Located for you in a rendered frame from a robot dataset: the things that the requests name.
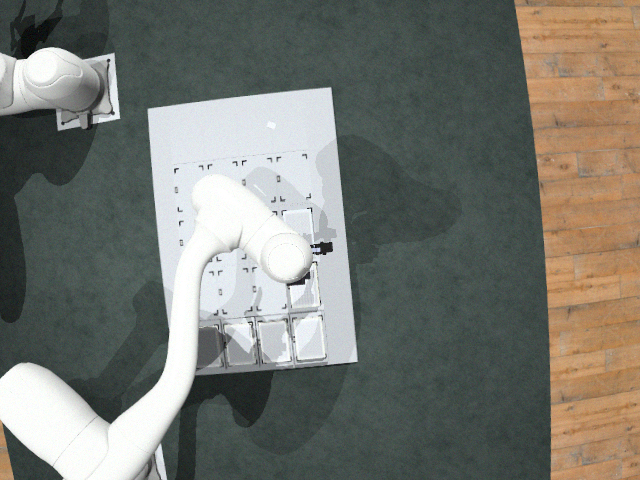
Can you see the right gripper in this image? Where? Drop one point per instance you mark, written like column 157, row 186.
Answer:
column 322, row 248

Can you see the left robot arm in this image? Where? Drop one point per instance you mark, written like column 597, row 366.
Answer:
column 59, row 79

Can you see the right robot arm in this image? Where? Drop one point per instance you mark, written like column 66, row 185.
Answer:
column 51, row 419

